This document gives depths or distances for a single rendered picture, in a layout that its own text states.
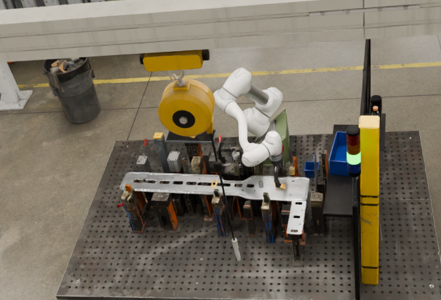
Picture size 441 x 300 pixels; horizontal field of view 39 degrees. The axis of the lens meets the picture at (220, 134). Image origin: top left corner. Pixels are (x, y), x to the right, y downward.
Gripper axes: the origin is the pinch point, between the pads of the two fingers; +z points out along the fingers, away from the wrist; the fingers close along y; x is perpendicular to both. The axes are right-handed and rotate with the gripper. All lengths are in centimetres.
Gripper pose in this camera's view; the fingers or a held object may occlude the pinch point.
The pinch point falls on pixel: (279, 178)
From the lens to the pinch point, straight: 429.8
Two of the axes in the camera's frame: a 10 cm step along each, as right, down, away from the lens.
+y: -2.0, 6.7, -7.1
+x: 9.7, 0.1, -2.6
